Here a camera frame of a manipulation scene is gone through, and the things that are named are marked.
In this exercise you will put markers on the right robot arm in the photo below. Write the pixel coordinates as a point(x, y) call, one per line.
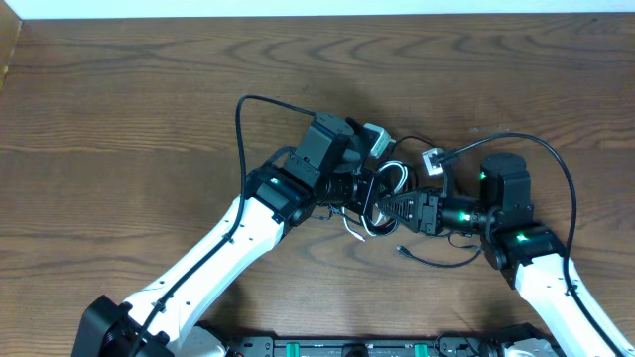
point(529, 255)

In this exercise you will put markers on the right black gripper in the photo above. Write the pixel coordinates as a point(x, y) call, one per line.
point(426, 210)

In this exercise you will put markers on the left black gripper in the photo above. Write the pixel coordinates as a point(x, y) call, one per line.
point(372, 185)

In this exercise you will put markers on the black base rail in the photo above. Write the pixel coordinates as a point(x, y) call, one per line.
point(522, 340)

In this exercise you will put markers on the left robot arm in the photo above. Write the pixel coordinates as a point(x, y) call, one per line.
point(326, 168)

